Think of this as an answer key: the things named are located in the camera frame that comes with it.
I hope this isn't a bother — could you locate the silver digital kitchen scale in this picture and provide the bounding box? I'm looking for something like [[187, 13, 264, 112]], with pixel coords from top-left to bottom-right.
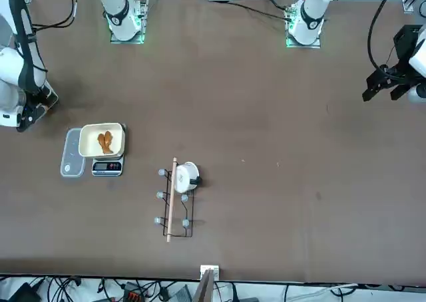
[[91, 122, 128, 177]]

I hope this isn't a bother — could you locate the white mug black handle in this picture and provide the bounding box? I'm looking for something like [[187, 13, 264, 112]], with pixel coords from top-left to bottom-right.
[[173, 161, 203, 194]]

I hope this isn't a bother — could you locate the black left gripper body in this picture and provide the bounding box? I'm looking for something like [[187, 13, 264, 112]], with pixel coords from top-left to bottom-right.
[[393, 25, 424, 80]]

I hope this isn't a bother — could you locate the black left base cable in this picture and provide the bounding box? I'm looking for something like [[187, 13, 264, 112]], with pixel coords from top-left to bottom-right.
[[212, 0, 290, 25]]

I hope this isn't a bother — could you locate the cream rectangular container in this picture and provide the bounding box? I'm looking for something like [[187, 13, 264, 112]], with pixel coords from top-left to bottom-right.
[[78, 122, 126, 160]]

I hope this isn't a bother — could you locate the clear plastic container lid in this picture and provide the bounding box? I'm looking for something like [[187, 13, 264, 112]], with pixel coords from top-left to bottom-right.
[[59, 128, 86, 178]]

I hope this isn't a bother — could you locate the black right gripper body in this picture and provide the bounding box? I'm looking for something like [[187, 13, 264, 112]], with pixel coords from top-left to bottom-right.
[[19, 89, 40, 109]]

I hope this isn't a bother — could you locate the aluminium camera post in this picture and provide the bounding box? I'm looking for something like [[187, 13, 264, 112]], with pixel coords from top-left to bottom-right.
[[194, 264, 220, 302]]

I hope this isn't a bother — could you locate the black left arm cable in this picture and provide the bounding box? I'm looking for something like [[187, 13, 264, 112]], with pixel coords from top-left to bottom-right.
[[367, 0, 400, 75]]

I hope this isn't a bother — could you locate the brown toy chicken drumstick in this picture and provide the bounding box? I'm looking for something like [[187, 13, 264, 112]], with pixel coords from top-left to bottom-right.
[[97, 131, 114, 156]]

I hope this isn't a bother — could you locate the white desk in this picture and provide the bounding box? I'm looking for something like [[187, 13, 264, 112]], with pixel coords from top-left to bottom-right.
[[0, 274, 426, 302]]

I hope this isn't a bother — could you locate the black wire cup rack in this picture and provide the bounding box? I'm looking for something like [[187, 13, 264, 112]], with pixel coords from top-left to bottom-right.
[[154, 156, 196, 243]]

